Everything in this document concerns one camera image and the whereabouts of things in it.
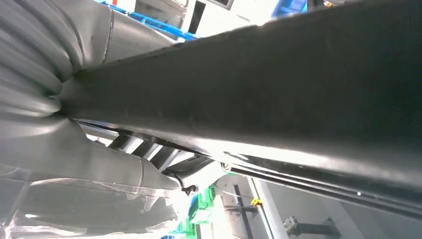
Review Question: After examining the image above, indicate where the green plastic crate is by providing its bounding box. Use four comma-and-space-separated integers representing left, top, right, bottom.
165, 184, 218, 239

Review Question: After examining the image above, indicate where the white metal table frame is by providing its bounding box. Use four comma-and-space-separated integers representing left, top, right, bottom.
212, 173, 422, 239

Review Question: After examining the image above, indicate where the blue metal shelf rack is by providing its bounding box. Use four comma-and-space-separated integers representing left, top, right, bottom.
96, 0, 199, 42

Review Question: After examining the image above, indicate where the grey metal bracket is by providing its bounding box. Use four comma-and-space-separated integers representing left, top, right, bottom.
283, 216, 342, 239

